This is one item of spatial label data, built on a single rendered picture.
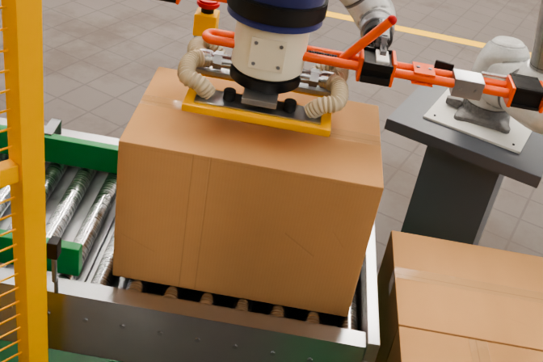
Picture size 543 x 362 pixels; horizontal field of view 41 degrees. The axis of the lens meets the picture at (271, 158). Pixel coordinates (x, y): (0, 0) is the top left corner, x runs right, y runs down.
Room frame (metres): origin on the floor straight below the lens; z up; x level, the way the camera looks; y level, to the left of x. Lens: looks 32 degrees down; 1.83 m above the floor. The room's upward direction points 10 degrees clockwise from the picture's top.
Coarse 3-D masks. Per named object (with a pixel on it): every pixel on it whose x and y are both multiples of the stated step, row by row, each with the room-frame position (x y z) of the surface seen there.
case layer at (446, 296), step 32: (384, 256) 1.77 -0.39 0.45; (416, 256) 1.68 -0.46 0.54; (448, 256) 1.70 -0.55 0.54; (480, 256) 1.73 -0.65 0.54; (512, 256) 1.76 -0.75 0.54; (384, 288) 1.65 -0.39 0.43; (416, 288) 1.54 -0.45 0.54; (448, 288) 1.56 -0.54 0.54; (480, 288) 1.58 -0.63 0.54; (512, 288) 1.61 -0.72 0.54; (384, 320) 1.54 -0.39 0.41; (416, 320) 1.41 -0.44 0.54; (448, 320) 1.44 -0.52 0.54; (480, 320) 1.46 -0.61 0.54; (512, 320) 1.48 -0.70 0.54; (384, 352) 1.43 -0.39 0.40; (416, 352) 1.30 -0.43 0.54; (448, 352) 1.32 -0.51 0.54; (480, 352) 1.34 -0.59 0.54; (512, 352) 1.36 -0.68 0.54
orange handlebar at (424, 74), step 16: (224, 0) 1.83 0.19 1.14; (208, 32) 1.58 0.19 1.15; (224, 32) 1.60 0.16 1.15; (320, 48) 1.60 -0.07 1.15; (336, 64) 1.55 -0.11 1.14; (352, 64) 1.55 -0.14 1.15; (400, 64) 1.60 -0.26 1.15; (416, 64) 1.60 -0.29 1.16; (416, 80) 1.55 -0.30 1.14; (432, 80) 1.55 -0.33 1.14; (448, 80) 1.56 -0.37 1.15; (496, 80) 1.60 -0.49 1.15
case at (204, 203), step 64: (128, 128) 1.43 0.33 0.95; (192, 128) 1.48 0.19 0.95; (256, 128) 1.53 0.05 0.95; (128, 192) 1.37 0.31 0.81; (192, 192) 1.37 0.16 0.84; (256, 192) 1.37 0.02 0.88; (320, 192) 1.37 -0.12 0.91; (128, 256) 1.37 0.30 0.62; (192, 256) 1.37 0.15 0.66; (256, 256) 1.37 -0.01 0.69; (320, 256) 1.37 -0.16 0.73
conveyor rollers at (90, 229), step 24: (48, 168) 1.78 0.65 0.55; (0, 192) 1.62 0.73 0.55; (48, 192) 1.68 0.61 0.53; (72, 192) 1.68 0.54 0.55; (0, 216) 1.55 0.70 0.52; (96, 216) 1.60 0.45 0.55; (0, 264) 1.35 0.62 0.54; (144, 288) 1.36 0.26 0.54; (168, 288) 1.36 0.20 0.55; (312, 312) 1.37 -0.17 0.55
